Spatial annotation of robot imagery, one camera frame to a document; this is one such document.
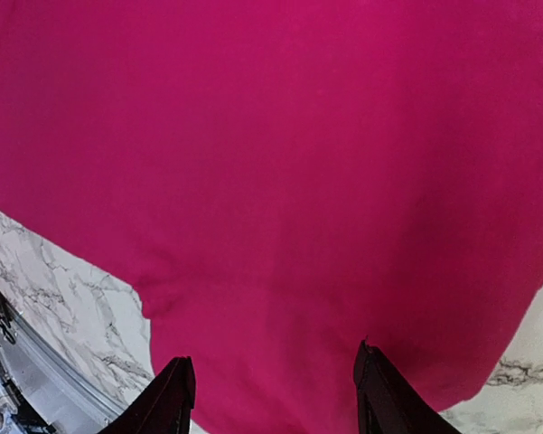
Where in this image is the aluminium front rail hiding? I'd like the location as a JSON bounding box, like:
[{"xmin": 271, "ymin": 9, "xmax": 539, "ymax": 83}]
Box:
[{"xmin": 0, "ymin": 293, "xmax": 126, "ymax": 433}]

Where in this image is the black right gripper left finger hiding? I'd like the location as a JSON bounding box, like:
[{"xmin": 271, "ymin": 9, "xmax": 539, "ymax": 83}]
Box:
[{"xmin": 99, "ymin": 357, "xmax": 195, "ymax": 434}]

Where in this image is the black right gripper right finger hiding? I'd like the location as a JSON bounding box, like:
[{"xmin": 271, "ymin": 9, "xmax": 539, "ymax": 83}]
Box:
[{"xmin": 353, "ymin": 340, "xmax": 459, "ymax": 434}]

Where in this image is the pink garment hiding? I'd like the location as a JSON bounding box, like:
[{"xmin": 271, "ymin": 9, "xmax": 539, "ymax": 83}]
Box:
[{"xmin": 0, "ymin": 1, "xmax": 543, "ymax": 433}]

